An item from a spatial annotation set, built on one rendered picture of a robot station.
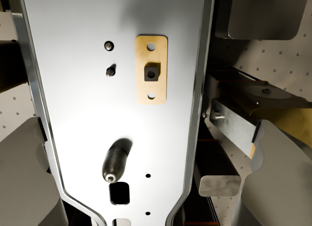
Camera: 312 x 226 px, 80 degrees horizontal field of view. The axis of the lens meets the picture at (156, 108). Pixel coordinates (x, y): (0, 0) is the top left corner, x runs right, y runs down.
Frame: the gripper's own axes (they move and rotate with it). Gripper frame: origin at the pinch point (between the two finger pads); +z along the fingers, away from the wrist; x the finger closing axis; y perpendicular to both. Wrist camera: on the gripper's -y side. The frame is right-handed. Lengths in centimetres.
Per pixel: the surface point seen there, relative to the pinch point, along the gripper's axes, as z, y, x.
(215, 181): 10.7, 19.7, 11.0
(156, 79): 10.4, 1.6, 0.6
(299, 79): 41, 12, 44
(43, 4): 12.5, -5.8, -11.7
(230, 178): 10.8, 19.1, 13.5
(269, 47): 42, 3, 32
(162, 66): 11.5, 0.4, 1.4
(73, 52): 11.9, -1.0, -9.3
